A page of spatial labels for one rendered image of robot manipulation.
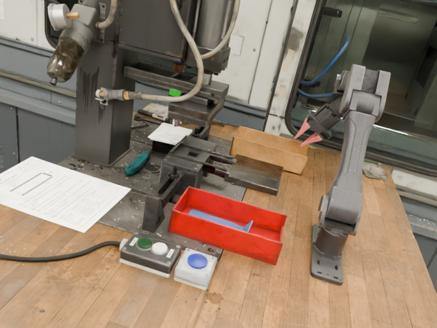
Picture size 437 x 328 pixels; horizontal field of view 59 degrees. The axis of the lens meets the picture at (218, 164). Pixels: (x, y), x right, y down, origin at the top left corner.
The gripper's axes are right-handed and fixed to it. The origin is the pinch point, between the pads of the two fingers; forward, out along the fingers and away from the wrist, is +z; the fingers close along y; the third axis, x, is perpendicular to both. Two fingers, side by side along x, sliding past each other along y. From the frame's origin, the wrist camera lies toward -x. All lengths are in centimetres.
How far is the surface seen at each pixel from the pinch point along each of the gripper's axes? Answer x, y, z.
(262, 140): -5.6, 7.5, 10.9
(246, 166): 14.8, 7.2, 14.2
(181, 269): 67, 8, 17
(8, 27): -38, 124, 74
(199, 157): 30.9, 20.1, 15.5
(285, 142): -5.7, 1.6, 5.6
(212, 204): 42.9, 9.8, 16.1
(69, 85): -35, 84, 70
